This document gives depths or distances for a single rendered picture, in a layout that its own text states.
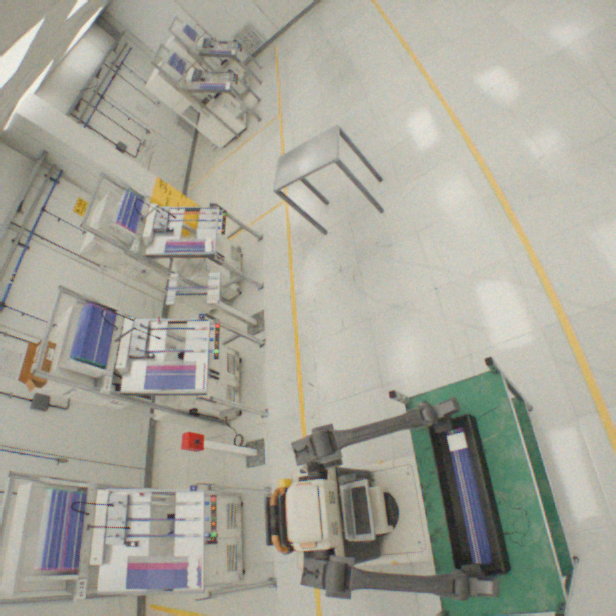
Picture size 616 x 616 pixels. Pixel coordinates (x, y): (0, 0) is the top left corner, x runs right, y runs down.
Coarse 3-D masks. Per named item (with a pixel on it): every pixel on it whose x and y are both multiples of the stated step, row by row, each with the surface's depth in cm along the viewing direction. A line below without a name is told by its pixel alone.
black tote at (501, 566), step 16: (464, 416) 138; (432, 432) 145; (432, 448) 139; (448, 448) 145; (480, 448) 133; (448, 464) 142; (480, 464) 126; (448, 480) 139; (480, 480) 132; (448, 496) 134; (480, 496) 130; (448, 512) 129; (496, 512) 122; (448, 528) 123; (464, 528) 128; (496, 528) 115; (464, 544) 126; (496, 544) 119; (464, 560) 123; (496, 560) 117
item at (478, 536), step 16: (448, 432) 144; (464, 432) 141; (464, 448) 138; (464, 464) 135; (464, 480) 133; (464, 496) 130; (464, 512) 128; (480, 512) 124; (480, 528) 122; (480, 544) 120; (480, 560) 117
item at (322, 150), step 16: (336, 128) 313; (304, 144) 334; (320, 144) 318; (336, 144) 303; (352, 144) 329; (288, 160) 340; (304, 160) 323; (320, 160) 308; (336, 160) 297; (288, 176) 329; (304, 176) 316; (352, 176) 312; (368, 192) 331
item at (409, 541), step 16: (384, 464) 229; (400, 464) 222; (384, 480) 224; (400, 480) 217; (416, 480) 212; (400, 496) 213; (416, 496) 207; (400, 512) 209; (416, 512) 203; (400, 528) 205; (416, 528) 200; (384, 544) 207; (400, 544) 201; (416, 544) 196; (384, 560) 203; (400, 560) 198; (416, 560) 194
